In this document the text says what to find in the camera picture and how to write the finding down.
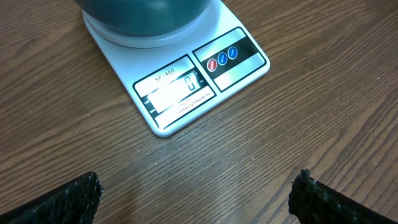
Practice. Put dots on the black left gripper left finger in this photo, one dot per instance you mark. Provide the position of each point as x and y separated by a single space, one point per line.
75 202

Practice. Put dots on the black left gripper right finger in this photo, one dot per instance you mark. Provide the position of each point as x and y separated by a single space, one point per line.
313 202

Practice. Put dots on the white digital kitchen scale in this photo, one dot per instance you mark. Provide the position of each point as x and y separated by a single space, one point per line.
175 78

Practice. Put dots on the blue metal bowl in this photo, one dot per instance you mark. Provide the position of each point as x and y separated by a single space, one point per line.
144 17

